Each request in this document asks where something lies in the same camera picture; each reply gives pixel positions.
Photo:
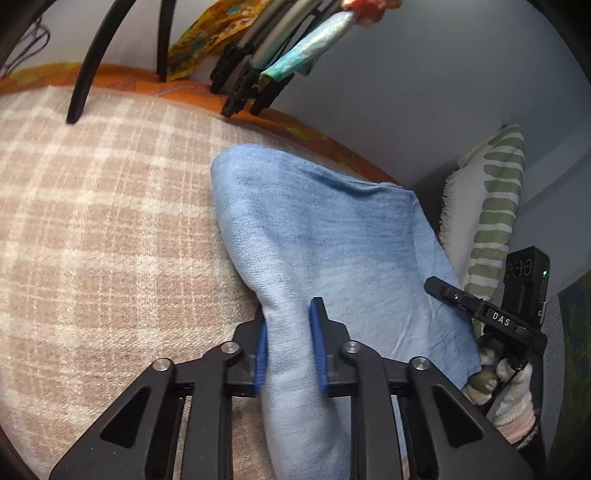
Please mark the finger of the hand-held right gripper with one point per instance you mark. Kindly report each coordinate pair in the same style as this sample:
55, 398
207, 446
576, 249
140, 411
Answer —
461, 297

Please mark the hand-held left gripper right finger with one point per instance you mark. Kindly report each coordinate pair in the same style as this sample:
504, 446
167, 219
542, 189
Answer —
318, 341

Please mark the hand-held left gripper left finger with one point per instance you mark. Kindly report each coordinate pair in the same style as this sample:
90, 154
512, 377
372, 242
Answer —
261, 360

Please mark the light blue denim pants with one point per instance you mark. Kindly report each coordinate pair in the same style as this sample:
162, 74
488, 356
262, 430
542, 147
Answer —
332, 230

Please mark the person's right forearm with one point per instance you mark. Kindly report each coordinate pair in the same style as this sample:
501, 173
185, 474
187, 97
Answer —
519, 431

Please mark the person's right hand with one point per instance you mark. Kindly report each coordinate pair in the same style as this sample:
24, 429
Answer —
512, 397

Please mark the dark green patterned cloth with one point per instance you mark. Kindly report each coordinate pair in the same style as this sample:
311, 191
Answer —
575, 346

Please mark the white green striped pillow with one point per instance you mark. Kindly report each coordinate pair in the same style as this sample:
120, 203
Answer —
498, 194

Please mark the beige checked blanket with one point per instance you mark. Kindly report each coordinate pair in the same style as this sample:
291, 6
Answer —
115, 230

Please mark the teal cloth wrap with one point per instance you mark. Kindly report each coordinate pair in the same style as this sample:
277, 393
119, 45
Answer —
314, 41

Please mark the red orange cloth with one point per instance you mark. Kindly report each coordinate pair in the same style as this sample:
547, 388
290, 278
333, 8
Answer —
369, 9

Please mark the yellow patterned cloth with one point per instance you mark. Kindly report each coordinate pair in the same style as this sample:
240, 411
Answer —
198, 46

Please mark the black curved chair legs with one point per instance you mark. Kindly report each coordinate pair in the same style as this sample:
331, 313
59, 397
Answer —
92, 64

